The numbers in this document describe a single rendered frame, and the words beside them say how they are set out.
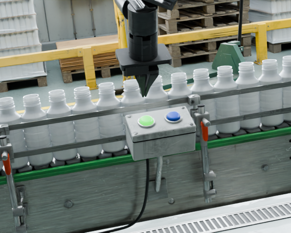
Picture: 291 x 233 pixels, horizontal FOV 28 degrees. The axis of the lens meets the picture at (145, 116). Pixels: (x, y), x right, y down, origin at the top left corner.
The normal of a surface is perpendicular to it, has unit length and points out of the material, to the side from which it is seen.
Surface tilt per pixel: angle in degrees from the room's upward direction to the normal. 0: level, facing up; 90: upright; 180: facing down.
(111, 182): 90
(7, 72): 90
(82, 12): 90
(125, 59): 21
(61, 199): 90
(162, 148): 110
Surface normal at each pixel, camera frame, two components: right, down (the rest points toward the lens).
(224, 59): -0.84, 0.24
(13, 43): 0.18, 0.26
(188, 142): 0.24, 0.57
